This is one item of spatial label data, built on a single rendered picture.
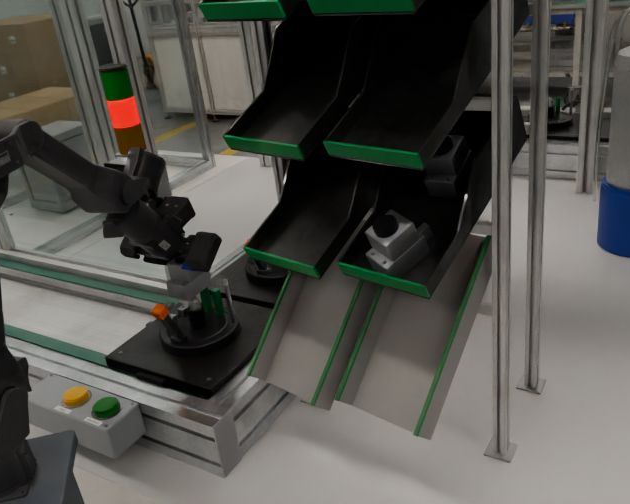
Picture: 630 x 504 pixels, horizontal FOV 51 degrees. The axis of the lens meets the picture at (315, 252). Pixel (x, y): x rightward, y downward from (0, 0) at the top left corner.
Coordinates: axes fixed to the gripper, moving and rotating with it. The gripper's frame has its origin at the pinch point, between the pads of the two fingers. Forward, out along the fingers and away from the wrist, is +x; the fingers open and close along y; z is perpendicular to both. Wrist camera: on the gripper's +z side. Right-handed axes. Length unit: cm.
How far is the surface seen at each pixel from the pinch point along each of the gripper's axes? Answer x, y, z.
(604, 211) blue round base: 59, -54, 48
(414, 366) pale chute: 2.3, -43.4, -8.6
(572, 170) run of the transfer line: 90, -39, 78
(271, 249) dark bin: -10.2, -23.2, 0.1
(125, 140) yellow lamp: -8.1, 17.7, 17.5
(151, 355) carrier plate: 5.9, 4.0, -16.3
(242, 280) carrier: 22.8, 4.7, 5.3
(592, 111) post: 68, -45, 81
